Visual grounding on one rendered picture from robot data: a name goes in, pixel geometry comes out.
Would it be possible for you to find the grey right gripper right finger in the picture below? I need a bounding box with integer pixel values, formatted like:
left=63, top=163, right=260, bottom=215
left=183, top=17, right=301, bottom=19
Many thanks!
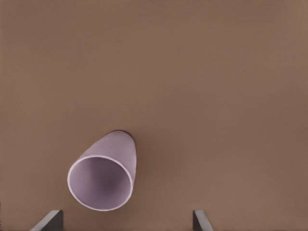
left=192, top=209, right=214, bottom=231

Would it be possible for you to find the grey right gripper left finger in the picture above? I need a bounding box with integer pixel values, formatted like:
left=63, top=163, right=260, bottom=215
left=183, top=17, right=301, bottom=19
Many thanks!
left=29, top=209, right=64, bottom=231

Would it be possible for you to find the purple cup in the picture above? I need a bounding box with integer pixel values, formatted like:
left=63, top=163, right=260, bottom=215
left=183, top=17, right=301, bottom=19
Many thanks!
left=67, top=130, right=138, bottom=212

